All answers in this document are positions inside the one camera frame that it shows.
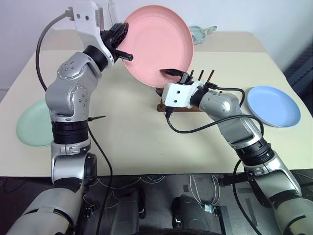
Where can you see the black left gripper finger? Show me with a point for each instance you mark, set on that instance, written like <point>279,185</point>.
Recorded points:
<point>122,33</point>
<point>124,55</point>

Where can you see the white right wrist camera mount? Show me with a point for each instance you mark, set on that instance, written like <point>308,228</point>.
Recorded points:
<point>176,98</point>

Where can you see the black connector block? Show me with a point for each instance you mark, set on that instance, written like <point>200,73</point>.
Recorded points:
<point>232,180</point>

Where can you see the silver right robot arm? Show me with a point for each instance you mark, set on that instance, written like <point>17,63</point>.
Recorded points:
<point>244,132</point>

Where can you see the wooden dish rack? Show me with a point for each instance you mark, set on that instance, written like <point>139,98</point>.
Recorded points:
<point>160,107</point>

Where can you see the green plate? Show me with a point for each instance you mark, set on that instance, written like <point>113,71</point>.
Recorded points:
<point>31,127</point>

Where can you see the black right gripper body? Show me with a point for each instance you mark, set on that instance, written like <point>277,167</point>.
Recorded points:
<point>185,78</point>

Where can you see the blue plate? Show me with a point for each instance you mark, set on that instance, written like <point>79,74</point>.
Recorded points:
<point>274,107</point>

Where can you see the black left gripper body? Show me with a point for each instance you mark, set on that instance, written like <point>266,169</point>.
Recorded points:
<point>110,38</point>

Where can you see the pink plate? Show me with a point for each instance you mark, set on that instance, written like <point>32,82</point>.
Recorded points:
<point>159,41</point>

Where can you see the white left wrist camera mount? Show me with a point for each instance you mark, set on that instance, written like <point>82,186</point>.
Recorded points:
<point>85,29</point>

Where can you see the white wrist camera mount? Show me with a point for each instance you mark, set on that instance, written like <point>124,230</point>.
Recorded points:
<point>176,98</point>
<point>85,29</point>

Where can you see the dark ribbed panel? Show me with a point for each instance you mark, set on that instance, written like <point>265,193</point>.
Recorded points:
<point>302,71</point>

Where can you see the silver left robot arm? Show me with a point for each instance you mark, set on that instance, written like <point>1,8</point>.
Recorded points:
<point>71,95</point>

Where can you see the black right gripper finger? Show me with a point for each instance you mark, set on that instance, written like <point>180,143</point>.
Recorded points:
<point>172,72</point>

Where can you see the dark rounded robot foot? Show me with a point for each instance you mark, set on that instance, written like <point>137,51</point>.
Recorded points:
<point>190,213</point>
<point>129,210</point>

